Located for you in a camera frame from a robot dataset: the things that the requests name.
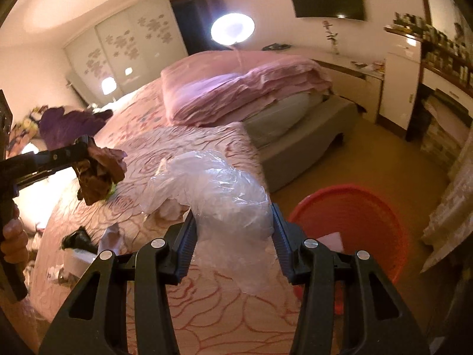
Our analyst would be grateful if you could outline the small black item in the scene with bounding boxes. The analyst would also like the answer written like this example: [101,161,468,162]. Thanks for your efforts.
[61,229,99,253]

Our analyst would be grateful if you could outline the tall white cabinet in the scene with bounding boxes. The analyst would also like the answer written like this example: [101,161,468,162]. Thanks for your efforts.
[377,31,424,142]

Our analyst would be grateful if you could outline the dark wooden door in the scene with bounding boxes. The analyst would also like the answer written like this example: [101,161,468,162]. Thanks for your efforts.
[169,0,223,57]

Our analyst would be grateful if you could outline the stack of folded fabrics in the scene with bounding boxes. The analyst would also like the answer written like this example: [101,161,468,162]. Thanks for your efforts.
[420,92,468,165]

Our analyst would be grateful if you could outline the clear plastic bag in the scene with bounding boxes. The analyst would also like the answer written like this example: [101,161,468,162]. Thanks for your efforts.
[142,150,277,296]

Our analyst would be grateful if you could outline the round ring light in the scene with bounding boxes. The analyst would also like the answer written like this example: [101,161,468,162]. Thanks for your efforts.
[210,13,256,45]

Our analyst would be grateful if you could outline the papers on console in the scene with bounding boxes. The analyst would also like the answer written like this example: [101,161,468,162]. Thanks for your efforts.
[351,60,385,74]

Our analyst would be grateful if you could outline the wood-framed mirror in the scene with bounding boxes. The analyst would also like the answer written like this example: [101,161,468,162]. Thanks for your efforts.
[416,0,473,50]

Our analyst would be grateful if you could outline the person's left hand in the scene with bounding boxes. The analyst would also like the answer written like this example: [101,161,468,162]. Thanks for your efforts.
[0,205,29,267]

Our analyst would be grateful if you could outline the flower in slim vase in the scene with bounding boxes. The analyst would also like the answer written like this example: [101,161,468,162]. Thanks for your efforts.
[321,20,341,56]

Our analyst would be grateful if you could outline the white lace curtain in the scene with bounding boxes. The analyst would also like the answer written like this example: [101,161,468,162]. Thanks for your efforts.
[420,114,473,272]

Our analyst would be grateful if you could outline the white paper cup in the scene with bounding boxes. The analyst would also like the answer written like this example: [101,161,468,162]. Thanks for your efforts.
[64,251,97,280]

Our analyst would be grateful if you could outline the pink folded quilt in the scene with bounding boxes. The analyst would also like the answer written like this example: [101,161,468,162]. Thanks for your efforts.
[161,50,333,127]

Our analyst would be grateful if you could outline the colourful plush toys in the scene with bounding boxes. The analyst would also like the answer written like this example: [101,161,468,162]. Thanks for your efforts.
[9,106,50,156]

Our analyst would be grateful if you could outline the grey bed base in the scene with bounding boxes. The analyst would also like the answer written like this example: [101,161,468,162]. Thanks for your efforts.
[242,92,360,193]

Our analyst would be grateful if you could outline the low white console cabinet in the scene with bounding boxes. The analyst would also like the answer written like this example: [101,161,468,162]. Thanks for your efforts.
[310,50,385,124]

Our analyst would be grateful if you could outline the red plastic basin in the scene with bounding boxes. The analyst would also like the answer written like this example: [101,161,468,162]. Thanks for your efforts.
[286,184,412,315]

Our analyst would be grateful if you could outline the brown paper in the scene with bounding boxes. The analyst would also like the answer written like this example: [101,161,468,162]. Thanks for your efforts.
[74,144,128,206]

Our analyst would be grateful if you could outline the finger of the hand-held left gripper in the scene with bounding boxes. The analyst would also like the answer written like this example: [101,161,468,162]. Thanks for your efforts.
[22,137,95,175]
[15,165,77,190]

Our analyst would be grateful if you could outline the white dressing table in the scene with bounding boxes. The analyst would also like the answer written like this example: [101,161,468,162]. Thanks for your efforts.
[406,59,473,141]

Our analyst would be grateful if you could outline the flower-print sliding wardrobe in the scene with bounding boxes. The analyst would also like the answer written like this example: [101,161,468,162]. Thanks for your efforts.
[63,5,189,106]

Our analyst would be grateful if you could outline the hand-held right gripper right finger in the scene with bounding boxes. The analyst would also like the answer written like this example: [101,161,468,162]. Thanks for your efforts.
[270,203,431,355]

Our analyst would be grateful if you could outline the purple cloth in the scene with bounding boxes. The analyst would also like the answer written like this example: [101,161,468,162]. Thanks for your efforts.
[37,106,114,151]

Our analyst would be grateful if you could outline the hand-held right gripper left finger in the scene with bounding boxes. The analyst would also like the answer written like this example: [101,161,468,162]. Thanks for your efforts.
[39,212,198,355]

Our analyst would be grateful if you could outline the pink rose-patterned bedspread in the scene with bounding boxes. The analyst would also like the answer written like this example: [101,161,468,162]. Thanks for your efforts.
[22,78,307,355]

